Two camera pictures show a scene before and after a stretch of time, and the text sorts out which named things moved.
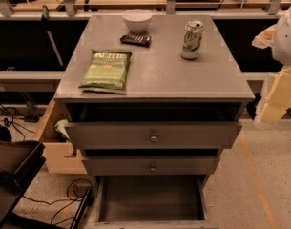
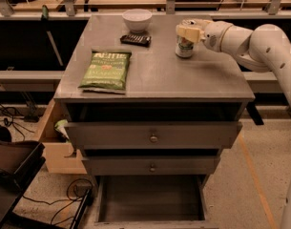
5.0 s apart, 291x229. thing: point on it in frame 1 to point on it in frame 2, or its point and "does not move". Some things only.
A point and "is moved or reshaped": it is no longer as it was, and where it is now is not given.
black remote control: [139, 40] does not move
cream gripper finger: [265, 39] to [195, 34]
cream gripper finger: [280, 93] to [193, 25]
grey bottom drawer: [151, 201] does not move
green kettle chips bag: [107, 72] does not move
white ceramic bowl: [137, 20] does not move
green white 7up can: [192, 39] is moved or reshaped
